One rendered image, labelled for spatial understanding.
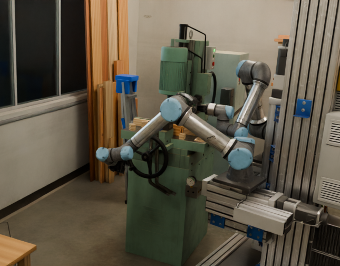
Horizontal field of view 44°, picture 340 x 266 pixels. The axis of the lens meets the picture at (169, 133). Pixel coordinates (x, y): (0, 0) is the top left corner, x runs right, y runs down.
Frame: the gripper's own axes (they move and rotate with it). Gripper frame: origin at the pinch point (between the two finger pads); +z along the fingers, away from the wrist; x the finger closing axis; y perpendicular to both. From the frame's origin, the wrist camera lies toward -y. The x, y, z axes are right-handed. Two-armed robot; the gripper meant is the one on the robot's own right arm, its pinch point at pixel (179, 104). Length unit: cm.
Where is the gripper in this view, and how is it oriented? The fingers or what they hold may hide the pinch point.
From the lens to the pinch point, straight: 262.8
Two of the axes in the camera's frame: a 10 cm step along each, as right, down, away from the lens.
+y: -3.8, 0.4, -9.3
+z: -9.2, -1.6, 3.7
